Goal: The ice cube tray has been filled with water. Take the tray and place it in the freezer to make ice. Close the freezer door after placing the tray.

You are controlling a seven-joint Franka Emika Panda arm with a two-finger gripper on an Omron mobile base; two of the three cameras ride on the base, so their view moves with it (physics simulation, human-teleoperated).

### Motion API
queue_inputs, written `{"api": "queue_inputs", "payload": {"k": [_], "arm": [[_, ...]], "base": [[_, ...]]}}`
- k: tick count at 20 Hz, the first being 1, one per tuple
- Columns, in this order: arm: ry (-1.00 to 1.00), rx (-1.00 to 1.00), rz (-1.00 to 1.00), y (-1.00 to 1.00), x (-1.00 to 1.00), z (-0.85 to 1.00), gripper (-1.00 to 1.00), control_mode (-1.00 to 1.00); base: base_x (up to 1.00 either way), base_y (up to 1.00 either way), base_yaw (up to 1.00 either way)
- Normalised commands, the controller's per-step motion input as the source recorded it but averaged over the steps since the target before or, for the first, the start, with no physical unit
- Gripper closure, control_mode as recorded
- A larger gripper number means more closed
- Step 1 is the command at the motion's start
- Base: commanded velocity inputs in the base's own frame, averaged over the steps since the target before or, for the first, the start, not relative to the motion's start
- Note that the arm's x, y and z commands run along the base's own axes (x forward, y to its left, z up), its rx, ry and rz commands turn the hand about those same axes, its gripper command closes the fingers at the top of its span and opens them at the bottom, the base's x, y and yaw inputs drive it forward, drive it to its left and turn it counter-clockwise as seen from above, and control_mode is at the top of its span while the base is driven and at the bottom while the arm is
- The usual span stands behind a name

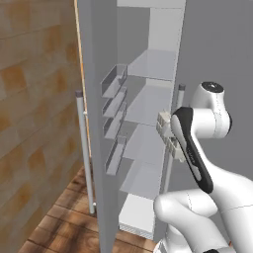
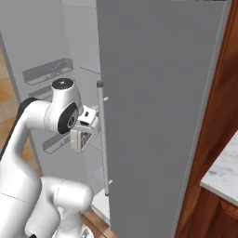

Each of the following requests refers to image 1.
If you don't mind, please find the clear door bin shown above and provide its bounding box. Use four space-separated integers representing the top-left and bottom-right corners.
104 134 128 177
100 63 128 100
101 86 128 119
102 101 128 140

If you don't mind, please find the grey freezer shelf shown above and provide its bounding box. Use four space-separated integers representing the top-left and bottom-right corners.
122 124 169 168
126 48 178 82
119 159 165 201
124 85 175 127

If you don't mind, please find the white freezer drawer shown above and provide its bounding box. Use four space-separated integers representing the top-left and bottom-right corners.
118 193 156 240

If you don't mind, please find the grey freezer door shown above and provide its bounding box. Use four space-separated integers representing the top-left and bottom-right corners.
77 0 128 253

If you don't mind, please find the grey fridge door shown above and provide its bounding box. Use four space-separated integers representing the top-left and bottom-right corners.
153 0 253 253

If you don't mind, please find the grey fridge body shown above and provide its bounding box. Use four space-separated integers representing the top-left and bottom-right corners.
116 0 188 240

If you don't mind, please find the long grey freezer door handle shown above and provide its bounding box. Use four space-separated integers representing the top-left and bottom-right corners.
74 90 97 215

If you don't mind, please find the grey fridge door handle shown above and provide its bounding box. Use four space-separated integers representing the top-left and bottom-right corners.
160 83 187 200

